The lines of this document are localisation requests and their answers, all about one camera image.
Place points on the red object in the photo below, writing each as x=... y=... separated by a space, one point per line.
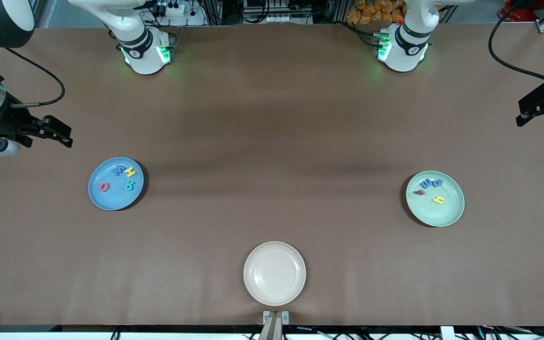
x=517 y=12

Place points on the yellow lowercase letter h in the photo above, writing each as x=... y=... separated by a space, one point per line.
x=438 y=200

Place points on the pink uppercase letter Q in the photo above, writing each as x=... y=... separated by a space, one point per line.
x=104 y=187

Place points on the beige plate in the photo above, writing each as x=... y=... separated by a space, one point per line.
x=275 y=274

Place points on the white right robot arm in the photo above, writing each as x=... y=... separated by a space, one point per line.
x=130 y=33

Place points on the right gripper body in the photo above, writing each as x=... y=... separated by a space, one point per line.
x=11 y=122

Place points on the yellow uppercase letter H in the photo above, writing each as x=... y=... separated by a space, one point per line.
x=131 y=172

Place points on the orange snack packs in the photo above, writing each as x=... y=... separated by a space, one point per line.
x=371 y=14

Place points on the white power strip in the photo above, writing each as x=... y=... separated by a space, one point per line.
x=191 y=20

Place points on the blue lowercase letter g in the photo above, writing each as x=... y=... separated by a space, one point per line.
x=437 y=182

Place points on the green plate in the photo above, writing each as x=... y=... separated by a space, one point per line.
x=437 y=215

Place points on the blue uppercase letter M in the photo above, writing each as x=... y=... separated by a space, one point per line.
x=119 y=170

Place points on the black table edge rail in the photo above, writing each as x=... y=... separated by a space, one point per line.
x=158 y=328

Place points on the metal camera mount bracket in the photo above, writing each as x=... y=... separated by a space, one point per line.
x=276 y=318

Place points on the teal uppercase letter R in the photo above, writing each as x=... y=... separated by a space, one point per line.
x=129 y=186

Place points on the blue lowercase letter m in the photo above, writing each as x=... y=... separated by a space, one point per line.
x=426 y=183

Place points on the blue plate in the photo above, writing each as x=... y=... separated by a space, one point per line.
x=111 y=200

